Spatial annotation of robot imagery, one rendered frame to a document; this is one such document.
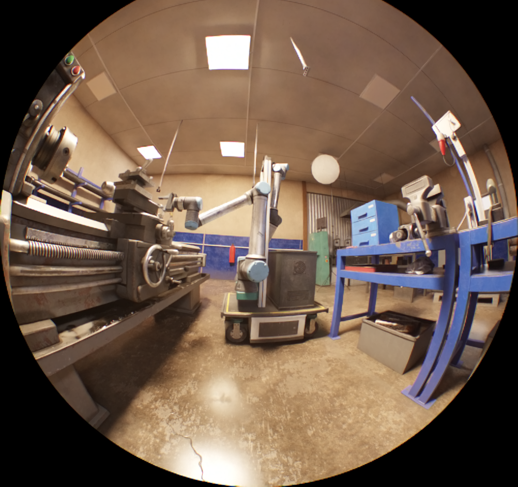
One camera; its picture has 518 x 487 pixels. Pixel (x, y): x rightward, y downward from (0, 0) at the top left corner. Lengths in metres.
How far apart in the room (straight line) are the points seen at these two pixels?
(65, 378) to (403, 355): 1.59
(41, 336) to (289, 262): 1.54
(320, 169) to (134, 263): 3.90
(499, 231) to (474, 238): 0.14
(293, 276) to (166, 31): 3.44
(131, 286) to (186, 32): 2.87
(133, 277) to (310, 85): 3.14
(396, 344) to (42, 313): 1.69
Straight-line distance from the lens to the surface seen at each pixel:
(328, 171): 3.99
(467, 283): 0.87
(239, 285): 1.29
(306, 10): 2.65
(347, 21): 2.79
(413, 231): 1.29
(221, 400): 0.99
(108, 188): 1.12
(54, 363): 0.61
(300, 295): 1.44
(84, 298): 0.83
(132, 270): 0.81
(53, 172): 0.87
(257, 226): 1.12
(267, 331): 1.38
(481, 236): 0.85
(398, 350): 1.27
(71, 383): 0.81
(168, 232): 0.91
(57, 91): 0.71
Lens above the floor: 0.78
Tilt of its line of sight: 10 degrees up
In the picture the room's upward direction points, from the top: 3 degrees clockwise
